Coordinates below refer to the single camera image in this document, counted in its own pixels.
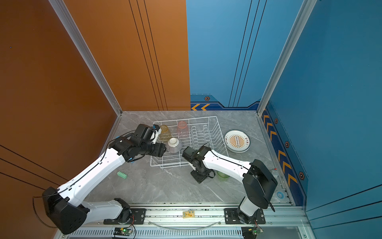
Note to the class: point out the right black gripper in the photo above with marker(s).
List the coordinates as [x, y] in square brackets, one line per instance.
[198, 179]

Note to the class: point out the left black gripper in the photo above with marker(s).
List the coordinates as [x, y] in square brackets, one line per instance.
[160, 150]

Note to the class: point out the green glass cup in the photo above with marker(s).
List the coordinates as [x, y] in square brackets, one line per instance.
[222, 177]

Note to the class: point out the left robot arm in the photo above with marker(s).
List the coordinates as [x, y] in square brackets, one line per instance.
[66, 206]

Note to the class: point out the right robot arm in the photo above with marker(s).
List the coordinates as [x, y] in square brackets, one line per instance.
[257, 180]

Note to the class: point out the ribbed white bowl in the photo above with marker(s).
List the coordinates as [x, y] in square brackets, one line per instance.
[174, 145]

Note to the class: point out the yellow glass cup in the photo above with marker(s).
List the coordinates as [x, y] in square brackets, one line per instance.
[165, 134]

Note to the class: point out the pink glass cup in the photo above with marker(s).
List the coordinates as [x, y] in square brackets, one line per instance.
[183, 129]

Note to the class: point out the green terminal block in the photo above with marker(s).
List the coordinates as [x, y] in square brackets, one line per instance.
[122, 175]

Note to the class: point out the yellow sticker tag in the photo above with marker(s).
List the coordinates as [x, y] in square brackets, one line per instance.
[189, 214]

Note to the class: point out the left green circuit board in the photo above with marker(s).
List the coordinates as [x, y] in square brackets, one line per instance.
[123, 233]

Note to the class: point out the right circuit board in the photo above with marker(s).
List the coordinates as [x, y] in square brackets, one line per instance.
[251, 233]

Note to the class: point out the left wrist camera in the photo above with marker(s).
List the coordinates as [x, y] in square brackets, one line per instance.
[156, 131]

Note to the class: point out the white wire dish rack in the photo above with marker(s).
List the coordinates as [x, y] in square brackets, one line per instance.
[204, 130]

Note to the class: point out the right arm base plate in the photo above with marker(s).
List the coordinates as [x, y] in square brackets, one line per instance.
[235, 216]

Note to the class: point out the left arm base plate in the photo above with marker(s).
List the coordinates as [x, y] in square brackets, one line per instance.
[135, 216]

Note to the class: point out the left aluminium corner post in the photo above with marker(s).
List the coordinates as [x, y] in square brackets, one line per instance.
[73, 31]

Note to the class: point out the aluminium corner post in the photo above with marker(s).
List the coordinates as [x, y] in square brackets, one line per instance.
[73, 31]
[291, 41]

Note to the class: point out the right aluminium corner post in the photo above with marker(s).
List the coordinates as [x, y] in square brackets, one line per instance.
[291, 41]

